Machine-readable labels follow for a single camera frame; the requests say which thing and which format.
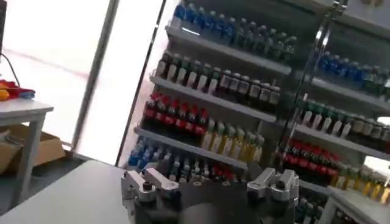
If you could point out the brown cardboard box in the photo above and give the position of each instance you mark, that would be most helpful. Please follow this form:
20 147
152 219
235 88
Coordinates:
48 149

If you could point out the small white table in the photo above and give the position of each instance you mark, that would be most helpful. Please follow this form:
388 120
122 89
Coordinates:
356 204

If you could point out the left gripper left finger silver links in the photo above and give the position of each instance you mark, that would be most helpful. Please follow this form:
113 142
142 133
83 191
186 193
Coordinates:
158 181

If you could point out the orange toy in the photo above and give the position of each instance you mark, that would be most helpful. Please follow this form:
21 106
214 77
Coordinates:
3 95

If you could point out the shelf unit with drink bottles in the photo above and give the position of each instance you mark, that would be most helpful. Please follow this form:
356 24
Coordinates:
335 128
213 100

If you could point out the white side table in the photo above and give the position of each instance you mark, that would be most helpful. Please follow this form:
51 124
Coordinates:
24 111

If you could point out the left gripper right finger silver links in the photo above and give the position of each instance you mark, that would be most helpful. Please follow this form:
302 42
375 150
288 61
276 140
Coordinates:
274 184

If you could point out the grey window frame post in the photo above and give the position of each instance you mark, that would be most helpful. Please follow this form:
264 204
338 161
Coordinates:
96 73

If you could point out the black monitor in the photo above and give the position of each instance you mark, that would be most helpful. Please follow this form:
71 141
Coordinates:
2 24

